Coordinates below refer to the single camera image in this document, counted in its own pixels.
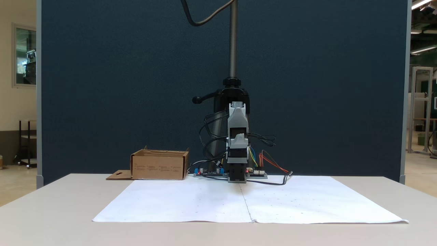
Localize circuit board with blue parts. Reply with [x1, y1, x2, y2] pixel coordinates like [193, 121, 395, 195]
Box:
[193, 167, 227, 178]

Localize white paper sheet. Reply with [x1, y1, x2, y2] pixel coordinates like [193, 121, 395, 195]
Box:
[92, 176, 409, 224]

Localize brown cardboard box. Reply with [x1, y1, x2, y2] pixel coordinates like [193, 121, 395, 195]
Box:
[106, 146, 190, 181]

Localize black and silver tripod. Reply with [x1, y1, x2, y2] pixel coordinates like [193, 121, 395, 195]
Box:
[192, 0, 253, 173]

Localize dark blue partition panel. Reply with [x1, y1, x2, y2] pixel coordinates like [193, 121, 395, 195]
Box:
[37, 0, 412, 187]

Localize ceiling strip light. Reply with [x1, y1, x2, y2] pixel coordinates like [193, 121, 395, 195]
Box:
[411, 0, 433, 10]
[411, 44, 437, 55]

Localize black shelf cart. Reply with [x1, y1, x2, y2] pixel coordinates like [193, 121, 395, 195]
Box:
[14, 120, 37, 169]

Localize yellow green blue wires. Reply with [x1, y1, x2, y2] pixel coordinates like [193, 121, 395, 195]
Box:
[249, 146, 259, 168]

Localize black gripper motor wire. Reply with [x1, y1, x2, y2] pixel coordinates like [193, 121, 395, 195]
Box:
[246, 133, 276, 147]

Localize circuit board with orange wires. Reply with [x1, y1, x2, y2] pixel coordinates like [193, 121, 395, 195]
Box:
[246, 168, 268, 179]

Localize black arm wire loop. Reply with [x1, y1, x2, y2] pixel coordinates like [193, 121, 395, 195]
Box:
[199, 111, 228, 165]

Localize thin white cable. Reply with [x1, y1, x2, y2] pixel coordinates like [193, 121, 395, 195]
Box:
[187, 160, 214, 173]

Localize orange wire pair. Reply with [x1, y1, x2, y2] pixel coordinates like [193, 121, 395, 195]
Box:
[259, 149, 291, 174]

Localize black power cable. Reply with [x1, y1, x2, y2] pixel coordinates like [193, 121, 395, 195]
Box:
[248, 172, 293, 186]

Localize thick black camera cable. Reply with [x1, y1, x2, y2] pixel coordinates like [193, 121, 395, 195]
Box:
[180, 0, 236, 27]

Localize silver metal frame rack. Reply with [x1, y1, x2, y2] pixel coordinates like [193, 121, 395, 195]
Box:
[407, 66, 434, 156]

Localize framed wall window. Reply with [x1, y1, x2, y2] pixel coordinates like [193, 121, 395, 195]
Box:
[12, 23, 37, 88]

